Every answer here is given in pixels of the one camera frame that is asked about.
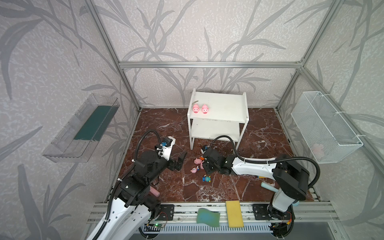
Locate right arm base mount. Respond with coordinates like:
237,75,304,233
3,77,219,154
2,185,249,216
252,204,296,222

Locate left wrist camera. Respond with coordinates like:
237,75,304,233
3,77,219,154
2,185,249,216
156,136,176,161

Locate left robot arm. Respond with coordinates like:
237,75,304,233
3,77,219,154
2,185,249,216
88,130,186,240

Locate teal toy utensil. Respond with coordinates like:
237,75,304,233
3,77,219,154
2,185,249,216
261,182,279,193

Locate green circuit board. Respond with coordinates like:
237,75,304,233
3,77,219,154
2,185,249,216
145,223,167,232

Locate white two-tier shelf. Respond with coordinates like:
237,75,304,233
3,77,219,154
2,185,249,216
187,89,250,149

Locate pink pig toy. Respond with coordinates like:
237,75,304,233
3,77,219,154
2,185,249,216
202,105,209,114
194,158,203,165
193,104,200,114

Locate teal blue Doraemon figure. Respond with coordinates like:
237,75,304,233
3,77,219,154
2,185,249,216
202,176,211,183

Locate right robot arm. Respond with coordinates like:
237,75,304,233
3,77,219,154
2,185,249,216
201,135,321,216

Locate clear plastic wall bin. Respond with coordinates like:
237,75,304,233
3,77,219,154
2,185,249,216
42,94,120,163

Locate green blue sponge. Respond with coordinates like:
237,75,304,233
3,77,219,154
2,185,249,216
196,208,221,228

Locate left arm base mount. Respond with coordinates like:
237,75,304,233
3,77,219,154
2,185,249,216
151,204,175,221

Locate pink Doraemon figure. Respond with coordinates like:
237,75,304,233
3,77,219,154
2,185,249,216
191,167,200,174

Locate pink object in basket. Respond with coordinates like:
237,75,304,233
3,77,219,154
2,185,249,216
311,143,325,160

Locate yellow sponge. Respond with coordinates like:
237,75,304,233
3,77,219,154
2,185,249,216
226,201,244,228

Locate white wire mesh basket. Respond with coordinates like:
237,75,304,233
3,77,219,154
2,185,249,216
291,91,364,164

